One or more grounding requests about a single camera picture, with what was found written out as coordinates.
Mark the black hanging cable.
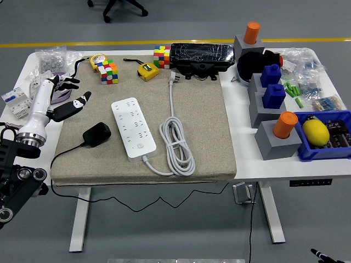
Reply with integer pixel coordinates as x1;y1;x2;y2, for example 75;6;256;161
248;182;258;263

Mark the blue plastic bin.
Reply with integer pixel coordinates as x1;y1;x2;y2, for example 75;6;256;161
293;110;351;162

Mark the clear bag of blue parts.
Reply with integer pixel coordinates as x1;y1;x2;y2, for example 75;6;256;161
279;48;327;80

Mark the grey square base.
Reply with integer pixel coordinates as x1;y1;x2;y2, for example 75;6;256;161
247;73;268;95
248;92;287;129

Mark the black office chair base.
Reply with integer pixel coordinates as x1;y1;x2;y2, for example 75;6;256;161
87;0;149;24

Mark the white power strip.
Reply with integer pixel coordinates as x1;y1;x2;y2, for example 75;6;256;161
111;97;157;163

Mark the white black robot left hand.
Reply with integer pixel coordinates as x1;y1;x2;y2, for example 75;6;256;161
16;74;93;138

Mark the white table leg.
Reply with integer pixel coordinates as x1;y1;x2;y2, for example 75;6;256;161
68;187;92;253
257;181;286;244

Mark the white power strip cord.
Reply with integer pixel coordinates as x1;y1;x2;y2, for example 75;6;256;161
142;70;196;177

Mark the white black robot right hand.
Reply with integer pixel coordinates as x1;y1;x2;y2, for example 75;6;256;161
310;248;346;263

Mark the black fabric bundle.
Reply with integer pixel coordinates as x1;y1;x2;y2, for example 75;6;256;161
236;49;284;88

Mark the yellow lemon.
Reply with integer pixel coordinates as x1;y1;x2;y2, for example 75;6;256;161
301;119;330;146

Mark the grey-brown mat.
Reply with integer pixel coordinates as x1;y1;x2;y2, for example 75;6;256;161
50;54;238;187

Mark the black parts pile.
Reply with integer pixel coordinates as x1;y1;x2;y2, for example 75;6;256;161
323;119;351;148

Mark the grey block with round hole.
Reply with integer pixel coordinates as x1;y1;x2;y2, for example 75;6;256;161
254;119;303;161
233;35;265;57

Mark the black film-wrapped device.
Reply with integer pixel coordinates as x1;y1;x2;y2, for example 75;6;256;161
169;43;236;82

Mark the clear bag of resistors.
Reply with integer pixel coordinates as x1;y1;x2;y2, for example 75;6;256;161
312;94;347;112

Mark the small clear bag of parts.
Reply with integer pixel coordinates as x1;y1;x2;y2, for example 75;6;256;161
297;78;323;99

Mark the empty clear plastic bag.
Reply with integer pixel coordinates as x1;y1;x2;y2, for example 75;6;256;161
65;50;83;66

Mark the blue block with knob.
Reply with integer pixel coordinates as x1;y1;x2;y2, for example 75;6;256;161
259;64;282;88
261;84;286;110

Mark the silver metal bracket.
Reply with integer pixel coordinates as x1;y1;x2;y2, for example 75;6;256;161
232;182;254;205

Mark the thin black plug cord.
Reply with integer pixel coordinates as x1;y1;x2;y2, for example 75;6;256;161
49;142;230;213

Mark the white circuit breaker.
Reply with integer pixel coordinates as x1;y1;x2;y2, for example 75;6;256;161
1;87;35;120

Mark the twisted colourful puzzle cube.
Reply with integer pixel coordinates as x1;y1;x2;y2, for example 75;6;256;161
95;59;119;85

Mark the square yellow tape measure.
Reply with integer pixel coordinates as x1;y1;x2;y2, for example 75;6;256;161
122;58;160;82

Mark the round yellow tape measure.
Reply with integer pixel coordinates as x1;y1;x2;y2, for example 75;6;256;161
71;53;108;80

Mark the clear bag of metal nuts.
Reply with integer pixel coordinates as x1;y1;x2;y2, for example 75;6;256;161
35;45;68;75

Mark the black plug adapter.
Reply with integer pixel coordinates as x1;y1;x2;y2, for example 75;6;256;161
82;122;112;148

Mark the black table control panel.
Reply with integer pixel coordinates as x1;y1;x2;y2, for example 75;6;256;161
289;178;333;188

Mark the orange cylinder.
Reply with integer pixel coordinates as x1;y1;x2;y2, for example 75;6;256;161
244;21;261;45
273;111;299;140

